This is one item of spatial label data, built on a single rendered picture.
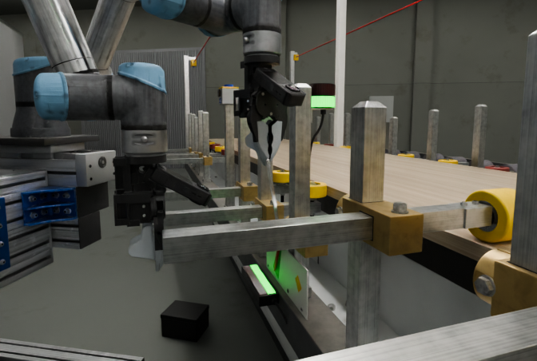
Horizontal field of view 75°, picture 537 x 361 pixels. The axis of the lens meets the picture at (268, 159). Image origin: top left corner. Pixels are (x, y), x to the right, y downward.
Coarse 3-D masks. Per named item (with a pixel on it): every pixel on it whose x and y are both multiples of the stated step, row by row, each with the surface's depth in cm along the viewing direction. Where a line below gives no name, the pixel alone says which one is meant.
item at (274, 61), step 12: (252, 60) 66; (264, 60) 65; (276, 60) 67; (252, 72) 69; (252, 84) 69; (240, 96) 69; (252, 96) 66; (264, 96) 66; (240, 108) 70; (264, 108) 66; (276, 108) 68
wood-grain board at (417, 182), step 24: (288, 144) 273; (312, 144) 273; (288, 168) 136; (312, 168) 136; (336, 168) 136; (384, 168) 136; (408, 168) 136; (432, 168) 136; (456, 168) 136; (480, 168) 136; (336, 192) 94; (384, 192) 89; (408, 192) 89; (432, 192) 89; (456, 192) 89; (432, 240) 61; (456, 240) 56; (480, 240) 54
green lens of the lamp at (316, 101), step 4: (316, 96) 72; (320, 96) 71; (324, 96) 71; (328, 96) 72; (312, 100) 72; (316, 100) 72; (320, 100) 71; (324, 100) 71; (328, 100) 72; (332, 100) 72; (312, 104) 72; (316, 104) 72; (320, 104) 71; (324, 104) 71; (328, 104) 72; (332, 104) 72
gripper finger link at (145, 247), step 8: (152, 224) 61; (144, 232) 60; (152, 232) 61; (144, 240) 60; (152, 240) 61; (136, 248) 60; (144, 248) 61; (152, 248) 61; (136, 256) 60; (144, 256) 61; (152, 256) 61; (160, 256) 61; (160, 264) 62
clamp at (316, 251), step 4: (296, 248) 71; (300, 248) 69; (304, 248) 67; (308, 248) 67; (312, 248) 67; (316, 248) 68; (320, 248) 68; (324, 248) 68; (300, 252) 69; (304, 252) 67; (308, 252) 67; (312, 252) 67; (316, 252) 68; (320, 252) 68; (324, 252) 68; (304, 256) 67; (308, 256) 67; (312, 256) 68; (316, 256) 68
